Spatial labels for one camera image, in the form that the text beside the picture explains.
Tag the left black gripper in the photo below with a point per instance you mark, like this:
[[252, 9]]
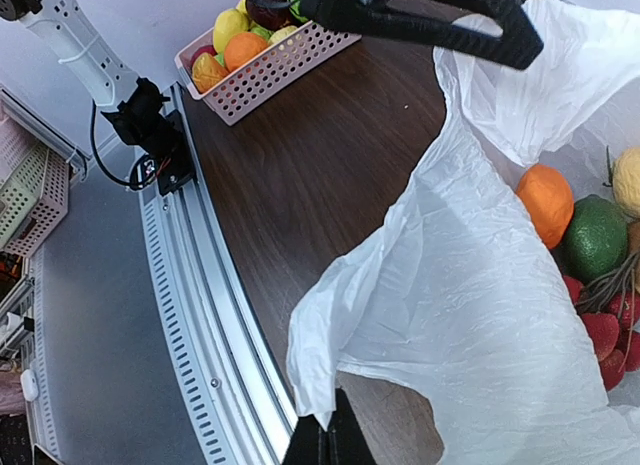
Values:
[[517, 47]]

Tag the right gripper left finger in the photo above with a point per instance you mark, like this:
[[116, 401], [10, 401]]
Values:
[[308, 445]]

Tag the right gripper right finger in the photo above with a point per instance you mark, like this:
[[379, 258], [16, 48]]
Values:
[[346, 442]]

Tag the white plastic bag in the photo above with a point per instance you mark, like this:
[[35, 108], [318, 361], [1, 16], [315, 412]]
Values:
[[455, 296]]

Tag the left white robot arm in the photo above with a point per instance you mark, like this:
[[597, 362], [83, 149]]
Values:
[[117, 90]]

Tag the orange fruit in bag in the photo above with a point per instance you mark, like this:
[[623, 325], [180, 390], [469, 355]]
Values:
[[548, 198]]

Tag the pale yellow fruit toy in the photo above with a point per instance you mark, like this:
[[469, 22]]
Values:
[[281, 34]]

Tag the dark red fruit toy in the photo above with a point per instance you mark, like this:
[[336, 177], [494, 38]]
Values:
[[267, 15]]

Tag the green lime in bag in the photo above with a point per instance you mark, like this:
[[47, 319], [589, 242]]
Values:
[[596, 240]]

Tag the orange fruit in basket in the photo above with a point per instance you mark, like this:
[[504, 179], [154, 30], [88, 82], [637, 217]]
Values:
[[242, 48]]

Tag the yellow orange fruit toy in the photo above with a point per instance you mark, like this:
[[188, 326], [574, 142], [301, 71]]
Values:
[[207, 72]]

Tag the light green apple toy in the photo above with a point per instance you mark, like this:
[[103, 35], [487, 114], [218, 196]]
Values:
[[261, 31]]

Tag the yellow lemon toy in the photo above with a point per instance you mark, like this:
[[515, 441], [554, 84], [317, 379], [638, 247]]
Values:
[[228, 24]]

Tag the pink perforated basket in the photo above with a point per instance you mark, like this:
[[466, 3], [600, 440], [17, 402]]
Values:
[[243, 90]]

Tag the red lychee bunch toy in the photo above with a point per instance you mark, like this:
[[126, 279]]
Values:
[[609, 309]]

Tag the stacked baskets in background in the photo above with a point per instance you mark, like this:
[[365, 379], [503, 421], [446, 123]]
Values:
[[34, 189]]

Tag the front aluminium rail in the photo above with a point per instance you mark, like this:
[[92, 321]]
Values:
[[231, 387]]

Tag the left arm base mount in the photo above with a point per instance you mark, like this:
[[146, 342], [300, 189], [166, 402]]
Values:
[[138, 121]]

